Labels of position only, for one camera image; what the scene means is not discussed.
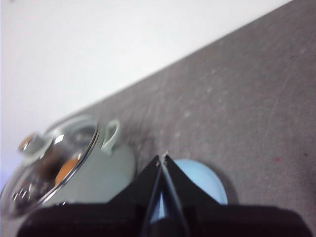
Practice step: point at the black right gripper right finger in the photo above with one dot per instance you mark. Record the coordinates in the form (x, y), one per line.
(222, 219)

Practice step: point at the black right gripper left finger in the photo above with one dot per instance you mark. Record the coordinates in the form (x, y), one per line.
(98, 219)

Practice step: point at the brown potato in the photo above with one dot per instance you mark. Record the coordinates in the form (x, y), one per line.
(66, 170)

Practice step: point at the glass lid with green knob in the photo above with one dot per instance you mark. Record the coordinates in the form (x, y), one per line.
(34, 150)

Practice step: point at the blue round plate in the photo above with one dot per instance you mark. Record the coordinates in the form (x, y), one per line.
(205, 177)

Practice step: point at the pale green electric steamer pot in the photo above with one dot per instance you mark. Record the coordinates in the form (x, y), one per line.
(101, 172)

